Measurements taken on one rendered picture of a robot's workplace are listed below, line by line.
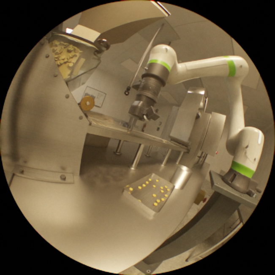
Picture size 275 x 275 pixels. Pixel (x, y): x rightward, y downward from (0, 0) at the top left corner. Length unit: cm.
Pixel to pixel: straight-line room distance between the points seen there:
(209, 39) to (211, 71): 144
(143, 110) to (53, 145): 27
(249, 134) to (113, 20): 61
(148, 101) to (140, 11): 37
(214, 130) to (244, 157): 60
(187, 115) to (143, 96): 67
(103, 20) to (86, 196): 51
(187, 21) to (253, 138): 168
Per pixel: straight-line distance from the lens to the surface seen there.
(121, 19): 41
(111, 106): 438
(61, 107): 23
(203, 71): 51
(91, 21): 40
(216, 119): 100
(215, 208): 45
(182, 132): 89
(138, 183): 35
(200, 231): 53
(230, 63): 57
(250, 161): 43
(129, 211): 25
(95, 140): 53
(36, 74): 26
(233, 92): 68
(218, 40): 194
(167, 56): 38
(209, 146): 94
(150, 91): 30
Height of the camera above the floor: 99
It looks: 7 degrees down
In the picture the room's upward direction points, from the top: 21 degrees clockwise
